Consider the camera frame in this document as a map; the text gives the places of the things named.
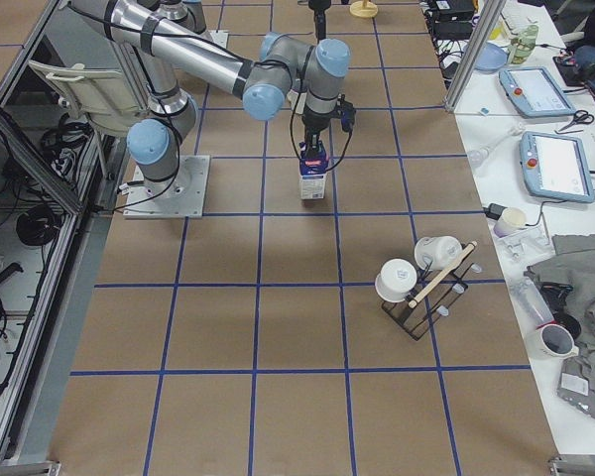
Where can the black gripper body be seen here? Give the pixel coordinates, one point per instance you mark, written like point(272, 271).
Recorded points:
point(312, 127)

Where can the blue teach pendant far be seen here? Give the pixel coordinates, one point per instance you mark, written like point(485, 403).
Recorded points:
point(534, 92)

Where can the aluminium frame post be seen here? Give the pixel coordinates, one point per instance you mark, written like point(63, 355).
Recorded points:
point(488, 19)

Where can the green glass jar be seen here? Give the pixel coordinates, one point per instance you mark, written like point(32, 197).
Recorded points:
point(521, 46)

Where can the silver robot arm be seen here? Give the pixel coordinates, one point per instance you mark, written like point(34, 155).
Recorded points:
point(315, 72)

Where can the blue teach pendant near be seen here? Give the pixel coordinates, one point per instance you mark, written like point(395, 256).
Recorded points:
point(555, 167)

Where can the black scissors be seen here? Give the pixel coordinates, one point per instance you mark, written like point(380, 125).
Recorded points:
point(580, 117)

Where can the blue teach pendant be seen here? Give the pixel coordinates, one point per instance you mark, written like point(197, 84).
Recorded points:
point(555, 167)
point(534, 92)

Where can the white mug on rack front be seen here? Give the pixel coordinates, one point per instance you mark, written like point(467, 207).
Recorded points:
point(395, 280)

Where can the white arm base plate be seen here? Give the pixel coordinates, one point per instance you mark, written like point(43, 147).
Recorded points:
point(185, 198)

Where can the light blue bowl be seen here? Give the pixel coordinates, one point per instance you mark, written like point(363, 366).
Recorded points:
point(491, 59)

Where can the clear plastic bottle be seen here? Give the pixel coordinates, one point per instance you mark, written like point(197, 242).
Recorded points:
point(531, 301)

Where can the black wire mug rack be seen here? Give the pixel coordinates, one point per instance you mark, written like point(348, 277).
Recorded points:
point(417, 322)

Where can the grey cloth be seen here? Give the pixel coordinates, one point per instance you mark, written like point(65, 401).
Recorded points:
point(573, 265)

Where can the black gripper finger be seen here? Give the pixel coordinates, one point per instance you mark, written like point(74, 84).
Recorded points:
point(319, 148)
point(307, 145)

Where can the blue white milk carton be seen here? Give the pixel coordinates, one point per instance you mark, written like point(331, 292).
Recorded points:
point(312, 176)

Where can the white mug on rack rear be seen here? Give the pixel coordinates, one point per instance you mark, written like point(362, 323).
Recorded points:
point(435, 253)

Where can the white mug on rack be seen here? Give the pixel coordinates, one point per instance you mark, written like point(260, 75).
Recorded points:
point(395, 280)
point(435, 253)

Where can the wooden rack rod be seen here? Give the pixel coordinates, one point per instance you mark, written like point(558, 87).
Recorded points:
point(440, 276)

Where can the white mug on desk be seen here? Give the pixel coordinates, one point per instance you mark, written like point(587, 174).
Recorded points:
point(556, 341)

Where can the beige paper cup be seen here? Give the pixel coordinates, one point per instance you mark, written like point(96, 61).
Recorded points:
point(511, 220)

